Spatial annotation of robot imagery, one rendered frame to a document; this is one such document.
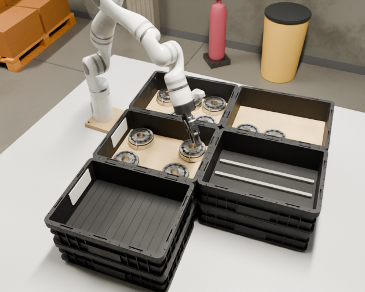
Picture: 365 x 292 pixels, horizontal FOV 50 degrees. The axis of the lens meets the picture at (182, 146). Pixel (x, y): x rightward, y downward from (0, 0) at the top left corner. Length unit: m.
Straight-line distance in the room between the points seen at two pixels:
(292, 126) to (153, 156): 0.60
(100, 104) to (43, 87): 1.80
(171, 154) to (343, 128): 0.85
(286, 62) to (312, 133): 1.71
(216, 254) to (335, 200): 0.52
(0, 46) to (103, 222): 2.77
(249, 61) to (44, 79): 1.87
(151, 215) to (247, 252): 0.36
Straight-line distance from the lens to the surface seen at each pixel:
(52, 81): 3.65
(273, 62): 3.34
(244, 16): 3.73
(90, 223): 1.36
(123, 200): 1.40
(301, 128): 1.70
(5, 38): 3.80
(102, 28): 1.55
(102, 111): 1.86
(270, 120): 1.71
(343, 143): 1.88
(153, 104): 1.78
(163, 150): 1.55
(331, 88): 3.50
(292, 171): 1.51
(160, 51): 1.25
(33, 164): 1.81
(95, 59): 1.74
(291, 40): 3.23
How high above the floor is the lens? 1.90
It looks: 43 degrees down
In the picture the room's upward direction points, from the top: 2 degrees counter-clockwise
